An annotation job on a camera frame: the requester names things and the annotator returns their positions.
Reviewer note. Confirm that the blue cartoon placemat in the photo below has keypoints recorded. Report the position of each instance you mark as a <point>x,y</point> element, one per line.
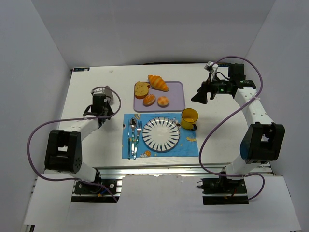
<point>186,147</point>

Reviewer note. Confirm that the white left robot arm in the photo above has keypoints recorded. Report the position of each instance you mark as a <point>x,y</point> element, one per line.
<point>64,147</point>

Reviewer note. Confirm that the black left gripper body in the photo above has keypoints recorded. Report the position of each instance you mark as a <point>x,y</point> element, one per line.
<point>106,117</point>

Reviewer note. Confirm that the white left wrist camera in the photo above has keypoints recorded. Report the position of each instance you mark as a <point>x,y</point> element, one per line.
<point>98,90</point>

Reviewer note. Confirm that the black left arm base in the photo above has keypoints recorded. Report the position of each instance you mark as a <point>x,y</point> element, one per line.
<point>85,193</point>

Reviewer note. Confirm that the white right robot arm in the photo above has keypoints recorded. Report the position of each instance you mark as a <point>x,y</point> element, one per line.
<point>262,141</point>

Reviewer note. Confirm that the silver knife teal handle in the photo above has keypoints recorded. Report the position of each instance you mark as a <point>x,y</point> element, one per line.
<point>128,143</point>

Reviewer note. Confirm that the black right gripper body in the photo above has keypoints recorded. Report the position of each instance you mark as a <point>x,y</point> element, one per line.
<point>209,89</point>

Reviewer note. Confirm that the lavender plastic tray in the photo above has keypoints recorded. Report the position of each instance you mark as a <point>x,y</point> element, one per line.
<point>175,96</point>

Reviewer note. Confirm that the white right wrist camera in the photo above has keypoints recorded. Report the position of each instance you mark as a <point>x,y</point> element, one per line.
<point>212,68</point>

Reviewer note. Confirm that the orange striped croissant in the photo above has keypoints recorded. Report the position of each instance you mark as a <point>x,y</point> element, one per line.
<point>158,83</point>

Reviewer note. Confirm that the brown toast slice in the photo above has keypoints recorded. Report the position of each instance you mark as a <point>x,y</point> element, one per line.
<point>141,89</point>

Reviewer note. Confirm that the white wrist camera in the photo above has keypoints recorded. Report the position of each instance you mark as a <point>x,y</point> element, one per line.
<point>212,68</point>
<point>98,90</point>

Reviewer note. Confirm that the silver spoon teal handle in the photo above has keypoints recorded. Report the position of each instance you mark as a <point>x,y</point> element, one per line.
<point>133,124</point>

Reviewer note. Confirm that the round golden bread roll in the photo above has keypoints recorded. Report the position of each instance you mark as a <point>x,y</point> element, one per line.
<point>163,101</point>

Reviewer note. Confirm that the white blue striped plate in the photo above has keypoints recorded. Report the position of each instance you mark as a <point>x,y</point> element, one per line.
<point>161,134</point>

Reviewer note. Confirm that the yellow enamel mug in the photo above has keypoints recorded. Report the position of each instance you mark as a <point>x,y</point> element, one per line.
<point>189,119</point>

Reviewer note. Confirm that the aluminium table frame rail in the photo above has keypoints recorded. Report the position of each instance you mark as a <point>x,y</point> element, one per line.
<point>118,172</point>

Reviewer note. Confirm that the silver fork teal handle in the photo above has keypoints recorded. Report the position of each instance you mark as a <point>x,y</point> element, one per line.
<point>139,130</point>

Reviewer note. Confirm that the sesame cream bun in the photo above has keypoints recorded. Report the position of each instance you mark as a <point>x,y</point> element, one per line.
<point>149,100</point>

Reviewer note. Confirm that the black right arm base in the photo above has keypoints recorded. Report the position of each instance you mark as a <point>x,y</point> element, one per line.
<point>223,191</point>

